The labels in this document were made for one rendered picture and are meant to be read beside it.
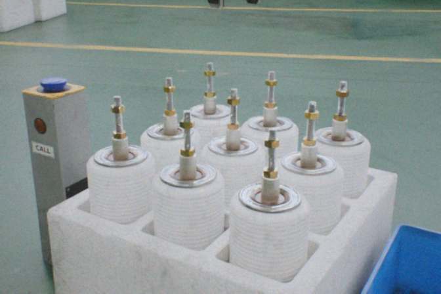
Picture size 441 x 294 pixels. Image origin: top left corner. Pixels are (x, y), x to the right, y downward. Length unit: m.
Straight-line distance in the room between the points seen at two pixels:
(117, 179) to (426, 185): 0.81
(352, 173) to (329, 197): 0.11
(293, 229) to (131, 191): 0.24
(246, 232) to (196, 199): 0.08
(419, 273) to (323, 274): 0.31
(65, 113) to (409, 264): 0.59
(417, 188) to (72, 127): 0.79
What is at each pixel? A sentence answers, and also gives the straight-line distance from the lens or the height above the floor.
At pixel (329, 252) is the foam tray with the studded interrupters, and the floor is 0.18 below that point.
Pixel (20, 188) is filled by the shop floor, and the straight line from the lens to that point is 1.31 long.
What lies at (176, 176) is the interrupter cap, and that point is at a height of 0.25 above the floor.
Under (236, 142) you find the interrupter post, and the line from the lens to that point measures 0.78.
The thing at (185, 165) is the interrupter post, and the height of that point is 0.27.
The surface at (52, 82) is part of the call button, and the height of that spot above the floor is 0.33.
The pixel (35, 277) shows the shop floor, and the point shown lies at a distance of 1.00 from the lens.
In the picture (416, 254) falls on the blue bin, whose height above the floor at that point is 0.08.
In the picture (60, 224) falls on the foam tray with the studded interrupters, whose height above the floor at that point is 0.16.
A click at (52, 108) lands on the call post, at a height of 0.30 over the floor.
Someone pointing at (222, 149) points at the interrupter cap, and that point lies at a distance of 0.78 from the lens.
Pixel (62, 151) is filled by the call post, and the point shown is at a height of 0.22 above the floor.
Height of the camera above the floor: 0.55
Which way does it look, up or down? 20 degrees down
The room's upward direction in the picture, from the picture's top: straight up
